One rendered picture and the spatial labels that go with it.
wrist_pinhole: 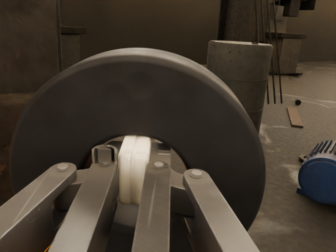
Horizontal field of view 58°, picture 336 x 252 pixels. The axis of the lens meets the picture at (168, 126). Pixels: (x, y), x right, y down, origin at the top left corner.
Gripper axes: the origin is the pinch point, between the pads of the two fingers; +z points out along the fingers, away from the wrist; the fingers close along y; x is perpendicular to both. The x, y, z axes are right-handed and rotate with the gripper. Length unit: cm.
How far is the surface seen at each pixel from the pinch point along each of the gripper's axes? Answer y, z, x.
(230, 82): 56, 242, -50
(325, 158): 93, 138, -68
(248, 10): 101, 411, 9
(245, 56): 65, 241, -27
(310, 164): 87, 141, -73
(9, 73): -24.6, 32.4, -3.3
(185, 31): 38, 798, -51
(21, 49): -22.8, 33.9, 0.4
